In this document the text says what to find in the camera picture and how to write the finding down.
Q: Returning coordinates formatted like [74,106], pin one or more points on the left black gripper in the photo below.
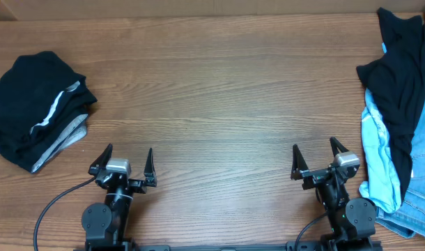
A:
[141,186]

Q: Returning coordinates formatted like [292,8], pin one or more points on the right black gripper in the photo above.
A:
[320,173]

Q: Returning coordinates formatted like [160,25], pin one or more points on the black t-shirt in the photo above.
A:
[397,82]

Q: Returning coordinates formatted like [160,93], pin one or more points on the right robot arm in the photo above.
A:
[352,221]

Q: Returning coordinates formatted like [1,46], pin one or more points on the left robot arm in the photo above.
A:
[105,223]

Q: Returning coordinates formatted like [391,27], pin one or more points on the folded black clothes stack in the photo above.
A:
[39,96]

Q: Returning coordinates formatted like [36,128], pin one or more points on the light blue t-shirt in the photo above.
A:
[383,186]

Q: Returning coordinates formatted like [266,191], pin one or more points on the blue denim jeans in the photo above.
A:
[409,219]

